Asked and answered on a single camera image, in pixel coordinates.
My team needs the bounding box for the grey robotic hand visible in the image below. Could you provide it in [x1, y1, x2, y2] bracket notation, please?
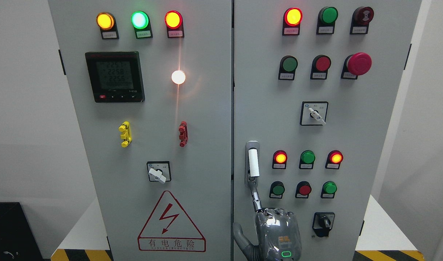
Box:
[233, 182, 302, 261]

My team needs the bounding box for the yellow terminal connector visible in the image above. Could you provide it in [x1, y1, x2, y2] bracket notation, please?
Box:
[118, 121, 132, 148]

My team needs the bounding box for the white cabinet base platform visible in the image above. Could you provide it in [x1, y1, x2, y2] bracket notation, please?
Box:
[50, 197, 424, 261]

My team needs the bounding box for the green button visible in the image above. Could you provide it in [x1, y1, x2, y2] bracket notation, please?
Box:
[269, 181, 286, 199]
[320, 181, 337, 199]
[316, 6, 339, 35]

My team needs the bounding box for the dark red buzzer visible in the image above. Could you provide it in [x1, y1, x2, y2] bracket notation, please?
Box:
[350, 7, 374, 35]

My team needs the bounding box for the red button lower middle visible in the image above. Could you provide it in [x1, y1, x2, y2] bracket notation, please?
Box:
[295, 181, 312, 199]

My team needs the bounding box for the silver door handle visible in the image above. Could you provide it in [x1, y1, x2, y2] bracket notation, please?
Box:
[245, 140, 260, 187]

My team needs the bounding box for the grey left cabinet door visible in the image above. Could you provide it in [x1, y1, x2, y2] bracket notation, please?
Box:
[48, 0, 232, 261]

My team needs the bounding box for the grey cabinet door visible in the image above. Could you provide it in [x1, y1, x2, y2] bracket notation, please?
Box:
[48, 0, 232, 261]
[233, 0, 422, 261]

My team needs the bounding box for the red button second row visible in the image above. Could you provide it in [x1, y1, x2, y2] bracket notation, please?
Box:
[310, 55, 331, 80]

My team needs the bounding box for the white glowing indicator light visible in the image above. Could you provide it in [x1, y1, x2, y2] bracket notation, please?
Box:
[171, 70, 186, 85]

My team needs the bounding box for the red lit light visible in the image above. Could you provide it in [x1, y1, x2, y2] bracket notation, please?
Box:
[272, 150, 287, 170]
[325, 150, 344, 170]
[282, 7, 303, 36]

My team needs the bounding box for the green button lower right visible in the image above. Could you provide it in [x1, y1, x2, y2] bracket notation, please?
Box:
[320, 181, 337, 199]

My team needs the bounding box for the red lit light left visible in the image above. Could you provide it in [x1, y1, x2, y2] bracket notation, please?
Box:
[272, 150, 287, 170]

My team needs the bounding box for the white selector switch upper right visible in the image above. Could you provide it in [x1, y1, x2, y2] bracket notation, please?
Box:
[300, 101, 329, 126]

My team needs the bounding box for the green button second row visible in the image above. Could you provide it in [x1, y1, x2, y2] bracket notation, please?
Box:
[278, 55, 298, 80]

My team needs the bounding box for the black box on floor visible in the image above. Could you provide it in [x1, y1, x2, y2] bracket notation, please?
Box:
[0, 203, 43, 261]

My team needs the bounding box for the black selector switch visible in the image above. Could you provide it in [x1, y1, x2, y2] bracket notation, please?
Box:
[312, 212, 335, 237]

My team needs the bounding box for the red indicator light top left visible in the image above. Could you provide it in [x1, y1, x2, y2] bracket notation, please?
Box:
[164, 10, 184, 38]

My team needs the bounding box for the green indicator light top left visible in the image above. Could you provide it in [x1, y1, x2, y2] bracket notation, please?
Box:
[130, 11, 153, 39]

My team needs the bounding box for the green button top right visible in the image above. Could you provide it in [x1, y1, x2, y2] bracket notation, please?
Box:
[316, 6, 339, 35]

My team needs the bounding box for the grey right cabinet door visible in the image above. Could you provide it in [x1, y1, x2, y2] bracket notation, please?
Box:
[233, 0, 422, 261]

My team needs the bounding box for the red emergency stop button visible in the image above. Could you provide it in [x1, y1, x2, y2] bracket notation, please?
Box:
[341, 52, 372, 80]

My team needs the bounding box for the green button lower left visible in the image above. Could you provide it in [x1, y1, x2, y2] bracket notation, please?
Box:
[269, 181, 286, 199]

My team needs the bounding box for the green light middle row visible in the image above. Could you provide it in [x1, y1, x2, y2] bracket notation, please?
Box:
[299, 150, 316, 170]

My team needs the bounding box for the white selector switch left door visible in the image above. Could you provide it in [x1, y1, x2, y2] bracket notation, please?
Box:
[147, 161, 172, 184]

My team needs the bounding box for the red lit light top right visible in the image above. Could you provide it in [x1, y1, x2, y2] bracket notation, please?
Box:
[282, 7, 303, 36]

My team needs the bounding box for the red electric warning sticker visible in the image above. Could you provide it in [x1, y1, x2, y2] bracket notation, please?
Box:
[138, 190, 206, 252]

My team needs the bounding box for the black digital power meter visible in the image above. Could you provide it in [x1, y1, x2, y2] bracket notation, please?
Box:
[85, 51, 145, 103]

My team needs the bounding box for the red terminal connector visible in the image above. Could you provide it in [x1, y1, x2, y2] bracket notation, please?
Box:
[178, 121, 188, 148]

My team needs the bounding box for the yellow indicator light top left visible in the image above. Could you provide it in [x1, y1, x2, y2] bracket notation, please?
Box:
[96, 12, 119, 40]

